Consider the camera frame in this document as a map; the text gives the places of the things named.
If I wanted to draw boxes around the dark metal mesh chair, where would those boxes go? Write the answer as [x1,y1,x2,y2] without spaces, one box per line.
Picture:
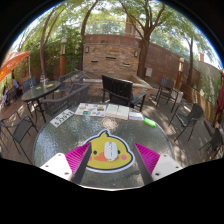
[168,102,205,143]
[0,110,38,164]

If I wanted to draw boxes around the large forked tree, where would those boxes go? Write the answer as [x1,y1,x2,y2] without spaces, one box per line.
[118,0,174,80]

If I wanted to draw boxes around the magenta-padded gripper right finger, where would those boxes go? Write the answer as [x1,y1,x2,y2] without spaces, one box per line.
[134,142,184,185]

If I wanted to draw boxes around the yellow duck mouse pad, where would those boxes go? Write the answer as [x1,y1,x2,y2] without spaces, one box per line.
[83,129,136,174]

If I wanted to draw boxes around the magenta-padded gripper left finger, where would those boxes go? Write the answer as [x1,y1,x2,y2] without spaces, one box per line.
[39,142,93,185]

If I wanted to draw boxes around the round dark glass table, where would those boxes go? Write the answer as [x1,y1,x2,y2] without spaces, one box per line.
[21,80,62,124]

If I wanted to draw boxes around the white lettered plate sign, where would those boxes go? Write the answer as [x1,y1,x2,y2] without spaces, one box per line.
[49,108,75,128]

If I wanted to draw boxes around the wooden lamp post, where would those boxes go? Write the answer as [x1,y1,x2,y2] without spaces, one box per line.
[174,57,185,89]
[59,38,68,77]

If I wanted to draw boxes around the dark woven armchair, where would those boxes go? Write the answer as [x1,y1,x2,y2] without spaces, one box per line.
[58,70,84,94]
[43,82,92,116]

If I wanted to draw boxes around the slim leaning tree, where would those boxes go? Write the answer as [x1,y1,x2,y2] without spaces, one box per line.
[38,9,61,78]

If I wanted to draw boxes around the black slatted wooden chair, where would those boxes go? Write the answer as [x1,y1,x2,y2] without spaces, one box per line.
[101,74,148,112]

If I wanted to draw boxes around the small white booklet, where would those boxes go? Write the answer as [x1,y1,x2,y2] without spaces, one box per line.
[128,111,145,122]

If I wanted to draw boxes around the blue metal chair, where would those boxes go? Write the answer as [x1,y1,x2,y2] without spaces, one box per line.
[21,76,37,93]
[155,77,183,113]

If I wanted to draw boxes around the orange canopy tent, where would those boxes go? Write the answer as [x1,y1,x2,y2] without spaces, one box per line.
[0,50,31,83]

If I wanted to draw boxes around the small green block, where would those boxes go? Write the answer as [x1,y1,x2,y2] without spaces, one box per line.
[143,117,157,128]

